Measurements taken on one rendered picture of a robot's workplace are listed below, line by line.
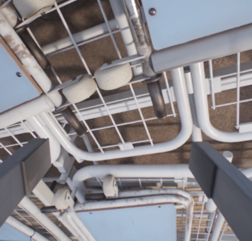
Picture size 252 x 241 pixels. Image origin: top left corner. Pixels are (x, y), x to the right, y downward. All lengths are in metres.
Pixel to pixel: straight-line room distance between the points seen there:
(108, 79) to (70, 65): 0.72
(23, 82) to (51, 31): 0.61
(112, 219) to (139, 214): 0.10
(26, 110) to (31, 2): 0.20
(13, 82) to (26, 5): 0.14
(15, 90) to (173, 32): 0.31
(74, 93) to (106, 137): 0.93
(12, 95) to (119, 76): 0.23
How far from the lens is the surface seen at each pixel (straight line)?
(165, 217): 0.75
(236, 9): 0.29
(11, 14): 0.40
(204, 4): 0.28
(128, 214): 0.71
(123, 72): 0.29
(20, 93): 0.41
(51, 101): 0.39
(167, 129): 1.15
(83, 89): 0.33
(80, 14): 0.91
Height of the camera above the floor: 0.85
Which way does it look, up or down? 51 degrees down
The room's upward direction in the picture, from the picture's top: 169 degrees counter-clockwise
